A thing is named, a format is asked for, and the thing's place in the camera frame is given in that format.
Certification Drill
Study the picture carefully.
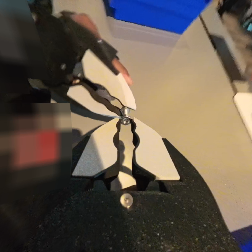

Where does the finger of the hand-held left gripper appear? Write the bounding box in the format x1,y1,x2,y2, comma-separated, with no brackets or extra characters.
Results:
66,84,123,118
80,49,137,111

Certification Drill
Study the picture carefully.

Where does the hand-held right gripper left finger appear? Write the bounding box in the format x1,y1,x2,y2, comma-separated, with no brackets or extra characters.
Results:
72,118,120,179

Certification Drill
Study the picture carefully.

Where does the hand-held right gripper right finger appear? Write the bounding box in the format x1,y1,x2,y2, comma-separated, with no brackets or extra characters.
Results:
132,118,181,181

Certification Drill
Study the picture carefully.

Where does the steel bolt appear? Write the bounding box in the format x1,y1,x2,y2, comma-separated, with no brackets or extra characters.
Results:
120,106,133,126

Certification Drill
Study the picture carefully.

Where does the blue plastic bin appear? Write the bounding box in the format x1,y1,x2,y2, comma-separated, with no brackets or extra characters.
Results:
103,0,213,35
232,225,252,252

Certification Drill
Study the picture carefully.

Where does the person's left hand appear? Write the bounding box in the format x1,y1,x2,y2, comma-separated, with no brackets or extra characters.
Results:
72,13,133,85

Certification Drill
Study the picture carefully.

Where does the white poster stand base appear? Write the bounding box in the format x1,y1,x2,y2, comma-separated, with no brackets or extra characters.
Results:
233,92,252,141

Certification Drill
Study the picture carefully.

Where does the black desk mat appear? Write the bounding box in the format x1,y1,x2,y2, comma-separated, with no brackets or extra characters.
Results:
209,34,248,83

